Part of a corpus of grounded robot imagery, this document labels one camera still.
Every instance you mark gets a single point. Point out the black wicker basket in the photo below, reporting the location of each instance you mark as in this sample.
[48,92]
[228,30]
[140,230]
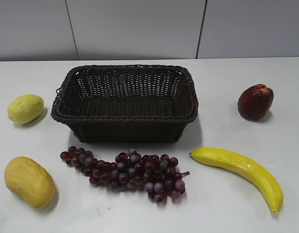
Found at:
[126,103]

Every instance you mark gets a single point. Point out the yellow banana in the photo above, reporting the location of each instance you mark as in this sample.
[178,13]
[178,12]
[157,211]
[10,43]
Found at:
[246,168]

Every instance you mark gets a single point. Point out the purple grape bunch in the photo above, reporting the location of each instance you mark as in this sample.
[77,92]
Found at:
[158,176]

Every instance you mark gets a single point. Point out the dark red apple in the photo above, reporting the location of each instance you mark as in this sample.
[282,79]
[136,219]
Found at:
[254,103]

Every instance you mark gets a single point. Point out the yellow lemon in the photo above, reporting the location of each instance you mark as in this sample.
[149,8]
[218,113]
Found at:
[25,108]

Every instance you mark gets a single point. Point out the yellow mango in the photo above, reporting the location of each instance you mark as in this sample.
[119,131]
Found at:
[27,179]

